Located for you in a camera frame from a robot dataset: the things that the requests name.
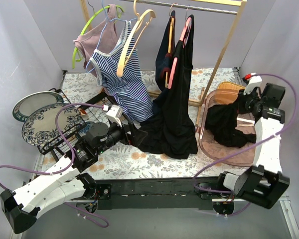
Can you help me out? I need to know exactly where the navy garment on hanger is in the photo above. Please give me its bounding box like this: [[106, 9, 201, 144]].
[[155, 10, 175, 92]]

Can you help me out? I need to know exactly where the green rimmed plate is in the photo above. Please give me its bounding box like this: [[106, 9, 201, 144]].
[[12, 91, 64, 122]]

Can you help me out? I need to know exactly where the green plastic hanger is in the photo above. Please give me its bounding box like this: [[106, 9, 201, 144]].
[[71, 0, 125, 69]]

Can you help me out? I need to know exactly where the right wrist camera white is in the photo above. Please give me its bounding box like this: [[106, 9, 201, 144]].
[[243, 73, 262, 95]]

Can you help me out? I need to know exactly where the thin wooden hanger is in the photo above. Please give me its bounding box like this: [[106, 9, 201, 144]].
[[165, 4, 175, 88]]

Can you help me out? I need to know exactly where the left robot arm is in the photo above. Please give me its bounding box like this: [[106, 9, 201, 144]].
[[0, 122, 147, 234]]

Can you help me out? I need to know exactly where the light blue wire hanger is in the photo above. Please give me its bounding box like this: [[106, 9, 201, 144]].
[[74, 1, 124, 76]]

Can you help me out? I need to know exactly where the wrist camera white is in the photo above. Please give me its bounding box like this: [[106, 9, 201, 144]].
[[103, 105, 123, 127], [243, 73, 262, 95]]

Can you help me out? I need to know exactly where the purple cable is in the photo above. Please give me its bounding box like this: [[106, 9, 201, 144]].
[[193, 73, 299, 216], [0, 103, 110, 229]]

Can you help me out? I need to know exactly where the pink transparent basin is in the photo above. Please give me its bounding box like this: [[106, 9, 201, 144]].
[[196, 89, 256, 167]]

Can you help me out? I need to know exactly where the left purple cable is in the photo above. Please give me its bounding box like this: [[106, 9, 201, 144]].
[[0, 103, 110, 229]]

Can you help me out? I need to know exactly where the wooden clothes rack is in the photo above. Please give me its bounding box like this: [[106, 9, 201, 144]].
[[87, 0, 247, 126]]

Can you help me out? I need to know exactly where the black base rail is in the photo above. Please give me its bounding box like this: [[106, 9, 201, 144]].
[[95, 177, 221, 210]]

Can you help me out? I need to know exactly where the pink hanger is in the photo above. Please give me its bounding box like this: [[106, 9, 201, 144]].
[[167, 16, 193, 89]]

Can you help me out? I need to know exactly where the black wire dish rack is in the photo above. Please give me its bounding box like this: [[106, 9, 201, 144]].
[[37, 88, 134, 162]]

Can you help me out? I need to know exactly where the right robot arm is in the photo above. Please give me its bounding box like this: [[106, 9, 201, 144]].
[[215, 83, 290, 209]]

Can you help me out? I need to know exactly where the black tank top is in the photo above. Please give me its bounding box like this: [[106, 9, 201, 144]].
[[205, 93, 256, 148]]

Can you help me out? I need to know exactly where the cream wooden hanger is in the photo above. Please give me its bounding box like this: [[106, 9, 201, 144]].
[[116, 0, 156, 77]]

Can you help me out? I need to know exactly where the floral tablecloth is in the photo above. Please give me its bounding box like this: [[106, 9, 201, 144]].
[[37, 68, 255, 181]]

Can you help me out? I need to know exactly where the blue floral plate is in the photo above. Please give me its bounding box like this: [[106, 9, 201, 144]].
[[21, 103, 85, 146]]

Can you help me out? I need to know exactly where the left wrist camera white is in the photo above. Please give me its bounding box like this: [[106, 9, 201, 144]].
[[103, 105, 123, 127]]

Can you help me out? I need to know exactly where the mauve tank top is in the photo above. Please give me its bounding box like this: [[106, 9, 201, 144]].
[[73, 18, 118, 68]]

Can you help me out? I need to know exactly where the blue striped tank top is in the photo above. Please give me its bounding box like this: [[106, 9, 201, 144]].
[[89, 21, 153, 122]]

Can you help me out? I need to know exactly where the black hanging garment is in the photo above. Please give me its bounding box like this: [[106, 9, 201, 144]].
[[138, 14, 198, 159]]

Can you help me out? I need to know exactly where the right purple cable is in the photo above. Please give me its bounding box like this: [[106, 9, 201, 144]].
[[193, 73, 299, 216]]

